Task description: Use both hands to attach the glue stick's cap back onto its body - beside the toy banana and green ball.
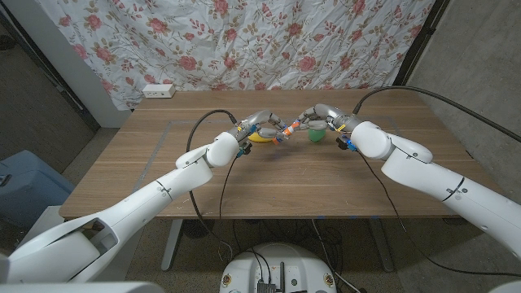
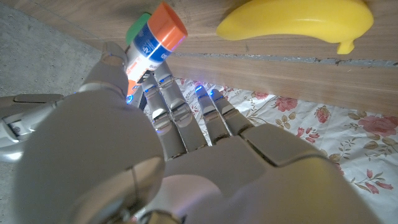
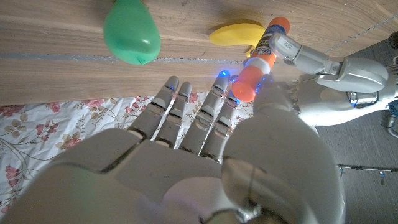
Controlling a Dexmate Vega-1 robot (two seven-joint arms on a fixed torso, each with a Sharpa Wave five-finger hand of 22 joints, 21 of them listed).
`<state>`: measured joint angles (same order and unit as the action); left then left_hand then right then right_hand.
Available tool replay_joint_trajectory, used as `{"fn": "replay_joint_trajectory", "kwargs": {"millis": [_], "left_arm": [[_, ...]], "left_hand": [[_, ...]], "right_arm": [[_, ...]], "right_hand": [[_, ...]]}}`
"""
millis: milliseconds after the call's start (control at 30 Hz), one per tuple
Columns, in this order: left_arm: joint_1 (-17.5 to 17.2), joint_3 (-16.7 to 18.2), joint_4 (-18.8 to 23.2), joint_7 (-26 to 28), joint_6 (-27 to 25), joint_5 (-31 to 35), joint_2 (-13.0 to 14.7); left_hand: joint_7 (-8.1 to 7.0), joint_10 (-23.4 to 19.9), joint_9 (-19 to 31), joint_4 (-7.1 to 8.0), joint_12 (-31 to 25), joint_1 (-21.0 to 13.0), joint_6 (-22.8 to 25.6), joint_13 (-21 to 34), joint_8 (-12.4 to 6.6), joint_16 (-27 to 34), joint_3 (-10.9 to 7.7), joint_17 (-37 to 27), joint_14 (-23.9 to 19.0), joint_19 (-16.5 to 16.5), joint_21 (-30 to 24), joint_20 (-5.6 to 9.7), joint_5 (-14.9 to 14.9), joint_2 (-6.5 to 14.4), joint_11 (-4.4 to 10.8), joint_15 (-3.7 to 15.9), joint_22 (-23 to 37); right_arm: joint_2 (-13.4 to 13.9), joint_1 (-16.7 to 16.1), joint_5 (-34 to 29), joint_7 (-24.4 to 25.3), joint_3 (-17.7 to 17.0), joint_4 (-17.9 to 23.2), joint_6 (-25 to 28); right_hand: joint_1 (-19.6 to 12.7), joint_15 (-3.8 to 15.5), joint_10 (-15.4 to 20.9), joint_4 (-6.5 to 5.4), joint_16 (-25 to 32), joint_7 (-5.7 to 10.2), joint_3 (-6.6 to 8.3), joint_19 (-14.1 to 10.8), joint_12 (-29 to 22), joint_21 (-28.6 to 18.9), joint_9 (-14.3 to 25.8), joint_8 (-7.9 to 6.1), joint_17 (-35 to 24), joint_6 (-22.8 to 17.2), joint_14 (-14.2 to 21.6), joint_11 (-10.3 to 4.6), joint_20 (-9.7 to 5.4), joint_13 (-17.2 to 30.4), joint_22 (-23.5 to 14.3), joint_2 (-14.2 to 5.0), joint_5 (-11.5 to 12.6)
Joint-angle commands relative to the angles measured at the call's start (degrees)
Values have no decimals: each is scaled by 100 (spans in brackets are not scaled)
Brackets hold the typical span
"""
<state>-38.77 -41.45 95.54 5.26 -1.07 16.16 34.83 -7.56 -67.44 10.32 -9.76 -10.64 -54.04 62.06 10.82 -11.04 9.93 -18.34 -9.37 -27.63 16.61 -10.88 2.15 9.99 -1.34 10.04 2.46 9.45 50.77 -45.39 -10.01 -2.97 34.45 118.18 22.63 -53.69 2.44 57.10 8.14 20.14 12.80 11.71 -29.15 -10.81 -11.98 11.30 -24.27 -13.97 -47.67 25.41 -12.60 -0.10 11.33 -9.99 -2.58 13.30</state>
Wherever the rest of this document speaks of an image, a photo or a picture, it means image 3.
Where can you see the yellow toy banana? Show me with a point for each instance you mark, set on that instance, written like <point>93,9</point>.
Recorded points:
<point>236,35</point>

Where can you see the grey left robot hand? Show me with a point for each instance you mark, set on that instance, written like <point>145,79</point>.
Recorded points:
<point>351,73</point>

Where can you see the glue stick body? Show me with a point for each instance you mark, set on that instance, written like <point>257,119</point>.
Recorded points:
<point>267,46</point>

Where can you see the floral backdrop cloth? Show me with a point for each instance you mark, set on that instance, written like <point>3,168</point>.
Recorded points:
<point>46,130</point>

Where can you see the green ball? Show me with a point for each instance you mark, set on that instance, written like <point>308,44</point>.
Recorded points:
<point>130,31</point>

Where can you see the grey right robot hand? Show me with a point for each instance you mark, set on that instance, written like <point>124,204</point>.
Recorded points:
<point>155,174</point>

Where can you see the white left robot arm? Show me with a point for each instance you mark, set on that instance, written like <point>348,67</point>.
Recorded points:
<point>329,105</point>

